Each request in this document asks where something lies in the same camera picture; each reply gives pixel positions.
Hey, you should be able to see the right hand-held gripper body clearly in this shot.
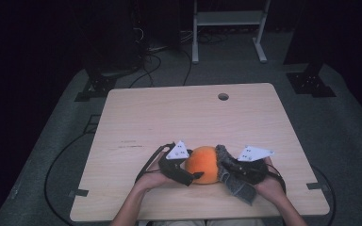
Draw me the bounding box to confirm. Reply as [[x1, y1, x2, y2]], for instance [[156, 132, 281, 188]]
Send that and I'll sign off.
[[230, 145, 276, 186]]

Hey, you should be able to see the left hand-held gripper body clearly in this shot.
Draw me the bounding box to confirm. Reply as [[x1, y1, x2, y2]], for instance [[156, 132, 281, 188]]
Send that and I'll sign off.
[[157, 139, 196, 187]]

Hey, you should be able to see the orange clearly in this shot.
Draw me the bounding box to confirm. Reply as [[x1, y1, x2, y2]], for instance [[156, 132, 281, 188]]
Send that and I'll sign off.
[[184, 145, 221, 186]]

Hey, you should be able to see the person's right hand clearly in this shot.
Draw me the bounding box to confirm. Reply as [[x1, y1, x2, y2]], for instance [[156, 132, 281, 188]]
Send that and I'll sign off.
[[254, 156, 287, 202]]

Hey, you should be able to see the person's left hand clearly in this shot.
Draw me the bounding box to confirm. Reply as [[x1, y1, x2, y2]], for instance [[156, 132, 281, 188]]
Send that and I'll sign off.
[[134, 159, 178, 192]]

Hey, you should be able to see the dark tape strip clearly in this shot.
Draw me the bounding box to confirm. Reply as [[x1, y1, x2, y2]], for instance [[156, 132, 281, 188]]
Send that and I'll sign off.
[[305, 182, 329, 191], [69, 187, 90, 198]]

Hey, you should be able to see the black stand base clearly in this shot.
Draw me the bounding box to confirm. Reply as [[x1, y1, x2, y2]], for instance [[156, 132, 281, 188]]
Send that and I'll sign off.
[[286, 62, 337, 98], [74, 73, 119, 103]]

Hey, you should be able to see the dark cabinet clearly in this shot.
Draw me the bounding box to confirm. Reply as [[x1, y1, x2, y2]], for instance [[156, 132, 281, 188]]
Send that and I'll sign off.
[[84, 0, 145, 76]]

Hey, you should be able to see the long black floor cable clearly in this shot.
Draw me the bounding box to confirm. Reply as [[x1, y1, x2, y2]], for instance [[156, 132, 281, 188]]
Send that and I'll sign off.
[[310, 164, 337, 226], [42, 131, 92, 226]]

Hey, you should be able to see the bundle of floor cables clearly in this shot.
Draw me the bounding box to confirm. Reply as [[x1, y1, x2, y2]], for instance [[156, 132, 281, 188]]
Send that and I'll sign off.
[[180, 29, 230, 45]]

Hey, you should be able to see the white metal table frame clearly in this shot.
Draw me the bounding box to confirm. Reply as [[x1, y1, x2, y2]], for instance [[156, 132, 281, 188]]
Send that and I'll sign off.
[[191, 0, 272, 65]]

